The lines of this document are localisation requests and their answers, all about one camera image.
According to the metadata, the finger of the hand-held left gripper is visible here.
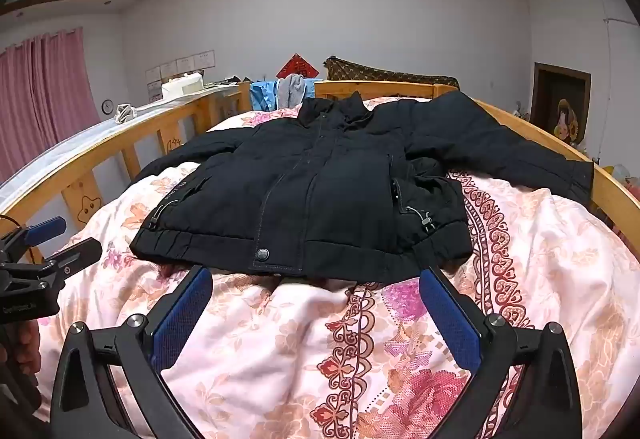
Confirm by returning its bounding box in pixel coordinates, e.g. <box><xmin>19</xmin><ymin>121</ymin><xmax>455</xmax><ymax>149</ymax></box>
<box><xmin>42</xmin><ymin>239</ymin><xmax>104</xmax><ymax>276</ymax></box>
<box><xmin>0</xmin><ymin>216</ymin><xmax>68</xmax><ymax>265</ymax></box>

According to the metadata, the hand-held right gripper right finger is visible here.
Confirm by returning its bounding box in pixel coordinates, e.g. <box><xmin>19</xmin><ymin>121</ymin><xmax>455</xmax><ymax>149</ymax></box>
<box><xmin>419</xmin><ymin>266</ymin><xmax>583</xmax><ymax>439</ymax></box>

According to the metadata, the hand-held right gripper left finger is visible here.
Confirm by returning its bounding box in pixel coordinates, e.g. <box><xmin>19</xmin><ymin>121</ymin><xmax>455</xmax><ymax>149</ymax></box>
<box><xmin>50</xmin><ymin>265</ymin><xmax>215</xmax><ymax>439</ymax></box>

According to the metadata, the black padded jacket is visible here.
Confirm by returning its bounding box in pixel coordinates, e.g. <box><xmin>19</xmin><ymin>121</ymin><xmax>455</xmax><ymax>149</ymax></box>
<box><xmin>129</xmin><ymin>90</ymin><xmax>596</xmax><ymax>285</ymax></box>

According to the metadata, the person's left hand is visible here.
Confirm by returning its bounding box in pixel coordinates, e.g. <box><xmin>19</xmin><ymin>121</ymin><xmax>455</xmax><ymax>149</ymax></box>
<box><xmin>0</xmin><ymin>318</ymin><xmax>43</xmax><ymax>377</ymax></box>

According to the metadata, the white plastic covered ledge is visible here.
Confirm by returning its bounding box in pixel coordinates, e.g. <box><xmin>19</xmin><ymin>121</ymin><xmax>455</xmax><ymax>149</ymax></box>
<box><xmin>0</xmin><ymin>84</ymin><xmax>241</xmax><ymax>205</ymax></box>

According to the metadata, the pink floral blanket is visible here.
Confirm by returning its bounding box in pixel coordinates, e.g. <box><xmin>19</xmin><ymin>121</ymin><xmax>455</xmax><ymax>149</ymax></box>
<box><xmin>30</xmin><ymin>96</ymin><xmax>640</xmax><ymax>439</ymax></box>

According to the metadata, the pink curtain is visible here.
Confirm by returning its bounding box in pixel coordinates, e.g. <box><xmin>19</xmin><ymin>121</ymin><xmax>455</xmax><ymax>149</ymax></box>
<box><xmin>0</xmin><ymin>26</ymin><xmax>103</xmax><ymax>185</ymax></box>

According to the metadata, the white box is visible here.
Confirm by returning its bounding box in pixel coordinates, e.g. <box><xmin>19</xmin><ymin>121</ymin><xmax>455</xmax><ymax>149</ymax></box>
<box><xmin>161</xmin><ymin>73</ymin><xmax>205</xmax><ymax>97</ymax></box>

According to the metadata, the dark framed picture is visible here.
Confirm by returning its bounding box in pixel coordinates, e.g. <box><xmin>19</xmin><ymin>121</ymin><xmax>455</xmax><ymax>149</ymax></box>
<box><xmin>530</xmin><ymin>62</ymin><xmax>592</xmax><ymax>145</ymax></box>

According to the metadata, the blue garment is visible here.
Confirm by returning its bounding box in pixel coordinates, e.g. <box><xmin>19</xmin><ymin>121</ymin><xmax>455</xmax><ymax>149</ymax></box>
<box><xmin>249</xmin><ymin>79</ymin><xmax>317</xmax><ymax>112</ymax></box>

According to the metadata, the grey garment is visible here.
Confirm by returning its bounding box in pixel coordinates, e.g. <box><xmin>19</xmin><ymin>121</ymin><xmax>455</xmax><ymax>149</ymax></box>
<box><xmin>276</xmin><ymin>73</ymin><xmax>307</xmax><ymax>110</ymax></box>

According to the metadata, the brown patterned cloth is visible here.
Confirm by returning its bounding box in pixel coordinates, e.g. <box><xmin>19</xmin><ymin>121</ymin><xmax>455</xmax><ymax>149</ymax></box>
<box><xmin>322</xmin><ymin>56</ymin><xmax>460</xmax><ymax>90</ymax></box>

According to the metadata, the wooden bed frame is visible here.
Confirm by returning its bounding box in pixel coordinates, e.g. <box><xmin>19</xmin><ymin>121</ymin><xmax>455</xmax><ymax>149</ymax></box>
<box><xmin>0</xmin><ymin>79</ymin><xmax>640</xmax><ymax>240</ymax></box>

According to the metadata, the red paper wall decoration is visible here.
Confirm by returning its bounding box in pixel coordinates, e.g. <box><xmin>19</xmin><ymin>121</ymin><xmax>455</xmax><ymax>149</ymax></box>
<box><xmin>276</xmin><ymin>52</ymin><xmax>312</xmax><ymax>81</ymax></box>

